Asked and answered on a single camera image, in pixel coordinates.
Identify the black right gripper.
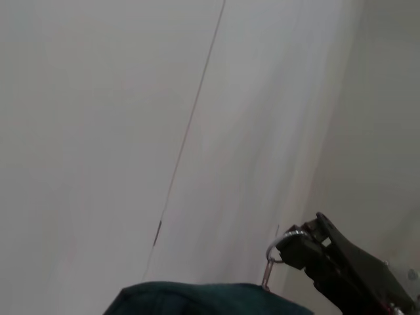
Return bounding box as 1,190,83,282
276,212,420,315

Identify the silver zipper pull ring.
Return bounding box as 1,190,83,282
261,228,311,292

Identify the dark teal fabric bag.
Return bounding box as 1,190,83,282
103,281,316,315

